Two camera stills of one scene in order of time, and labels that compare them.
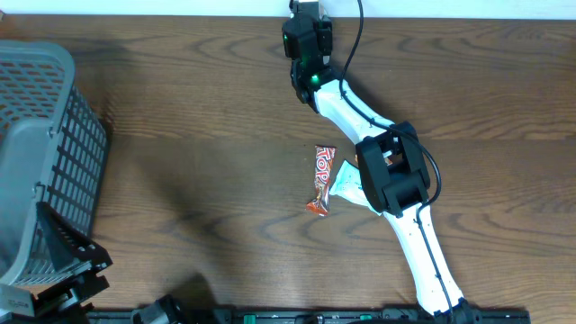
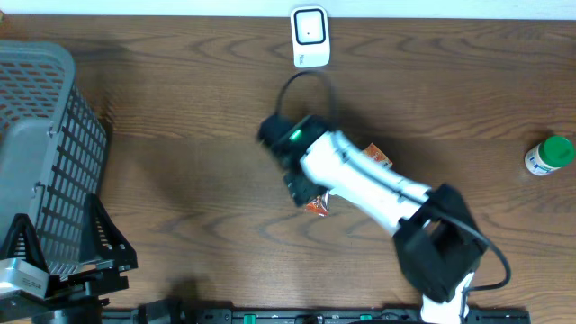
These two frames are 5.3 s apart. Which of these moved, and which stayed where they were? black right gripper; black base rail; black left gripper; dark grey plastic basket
Moved: black left gripper; black right gripper
Stayed: dark grey plastic basket; black base rail
